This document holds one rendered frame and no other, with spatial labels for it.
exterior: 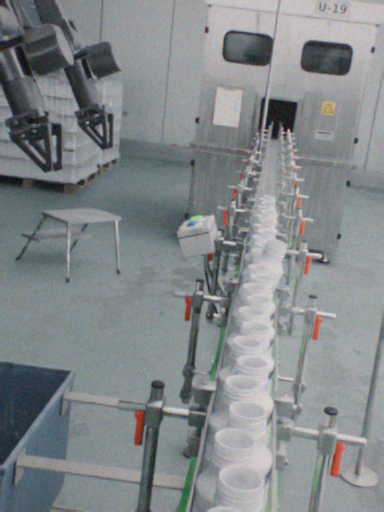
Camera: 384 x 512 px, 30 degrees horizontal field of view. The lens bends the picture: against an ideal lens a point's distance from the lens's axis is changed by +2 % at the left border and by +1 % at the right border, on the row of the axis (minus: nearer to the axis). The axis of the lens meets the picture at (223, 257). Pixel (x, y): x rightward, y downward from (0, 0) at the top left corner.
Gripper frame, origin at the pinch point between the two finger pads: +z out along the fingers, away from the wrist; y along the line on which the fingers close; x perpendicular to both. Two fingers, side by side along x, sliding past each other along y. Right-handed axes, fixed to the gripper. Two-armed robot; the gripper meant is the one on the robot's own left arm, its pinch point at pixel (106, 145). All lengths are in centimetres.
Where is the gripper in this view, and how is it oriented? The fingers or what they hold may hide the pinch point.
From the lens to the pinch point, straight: 171.1
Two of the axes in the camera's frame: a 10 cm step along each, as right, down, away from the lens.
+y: 0.5, -2.1, 9.8
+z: 3.3, 9.3, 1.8
